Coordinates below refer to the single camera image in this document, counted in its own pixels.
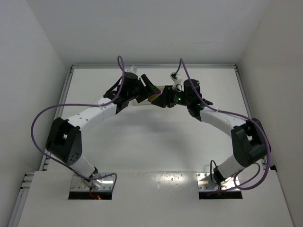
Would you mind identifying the metal base plate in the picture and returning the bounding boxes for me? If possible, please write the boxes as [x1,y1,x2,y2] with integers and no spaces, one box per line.
[70,173,115,192]
[196,172,239,192]

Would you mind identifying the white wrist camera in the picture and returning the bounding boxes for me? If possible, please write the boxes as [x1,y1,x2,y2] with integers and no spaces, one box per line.
[126,65,137,74]
[170,72,182,89]

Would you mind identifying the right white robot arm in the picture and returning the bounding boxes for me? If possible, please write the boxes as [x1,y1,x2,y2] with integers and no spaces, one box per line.
[149,79,271,184]

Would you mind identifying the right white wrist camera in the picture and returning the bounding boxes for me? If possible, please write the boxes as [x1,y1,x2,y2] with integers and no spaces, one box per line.
[170,72,182,89]

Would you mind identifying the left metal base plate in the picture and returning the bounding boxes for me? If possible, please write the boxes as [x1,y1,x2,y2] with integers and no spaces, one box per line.
[70,173,115,192]

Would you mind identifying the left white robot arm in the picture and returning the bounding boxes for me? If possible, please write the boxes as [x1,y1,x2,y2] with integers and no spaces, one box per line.
[46,72,160,182]

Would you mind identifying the green red purple lego stack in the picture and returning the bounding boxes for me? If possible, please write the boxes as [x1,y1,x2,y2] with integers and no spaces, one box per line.
[148,93,160,102]

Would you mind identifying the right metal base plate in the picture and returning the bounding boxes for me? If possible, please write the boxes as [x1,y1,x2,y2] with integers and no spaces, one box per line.
[196,172,239,192]

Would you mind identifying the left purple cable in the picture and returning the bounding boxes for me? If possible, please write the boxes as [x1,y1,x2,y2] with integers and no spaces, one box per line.
[30,55,118,187]

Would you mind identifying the white three-compartment tray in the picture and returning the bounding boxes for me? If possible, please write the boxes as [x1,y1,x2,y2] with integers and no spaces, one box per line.
[134,84,169,105]

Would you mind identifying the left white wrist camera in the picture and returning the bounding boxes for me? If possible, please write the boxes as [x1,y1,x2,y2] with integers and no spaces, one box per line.
[126,65,137,74]

